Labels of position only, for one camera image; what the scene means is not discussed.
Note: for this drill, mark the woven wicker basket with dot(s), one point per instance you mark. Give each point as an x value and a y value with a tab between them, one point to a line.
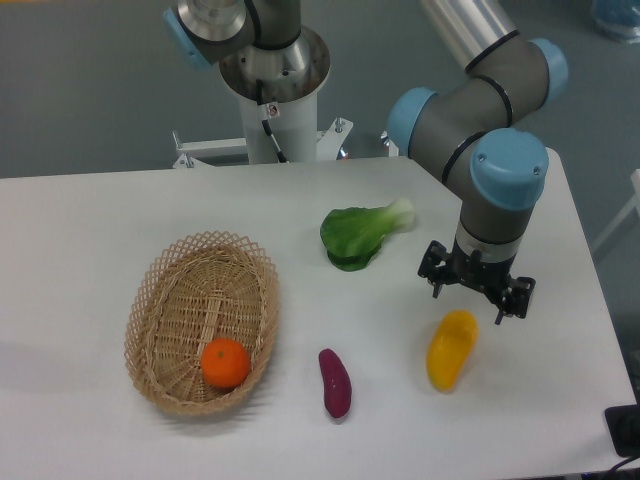
207	286

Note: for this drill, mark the purple sweet potato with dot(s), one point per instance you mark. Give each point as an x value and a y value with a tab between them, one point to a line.
336	384

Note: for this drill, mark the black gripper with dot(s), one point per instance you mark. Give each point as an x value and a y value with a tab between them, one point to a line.
511	296

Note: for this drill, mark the black device at edge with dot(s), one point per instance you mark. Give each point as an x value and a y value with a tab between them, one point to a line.
623	425

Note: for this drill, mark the white furniture leg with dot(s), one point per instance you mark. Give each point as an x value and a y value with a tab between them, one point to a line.
620	225

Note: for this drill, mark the orange fruit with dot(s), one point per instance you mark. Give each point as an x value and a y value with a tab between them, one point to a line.
225	363

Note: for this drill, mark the blue plastic bag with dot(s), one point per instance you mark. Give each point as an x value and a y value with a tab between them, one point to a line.
617	19

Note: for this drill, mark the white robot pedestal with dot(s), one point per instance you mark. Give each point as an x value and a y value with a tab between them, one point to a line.
277	94

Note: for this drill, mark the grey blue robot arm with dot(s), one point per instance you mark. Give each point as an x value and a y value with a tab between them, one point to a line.
466	139

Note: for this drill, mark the green bok choy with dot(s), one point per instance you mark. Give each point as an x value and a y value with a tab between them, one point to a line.
354	235

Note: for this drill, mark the yellow mango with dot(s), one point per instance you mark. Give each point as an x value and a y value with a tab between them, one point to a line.
450	347

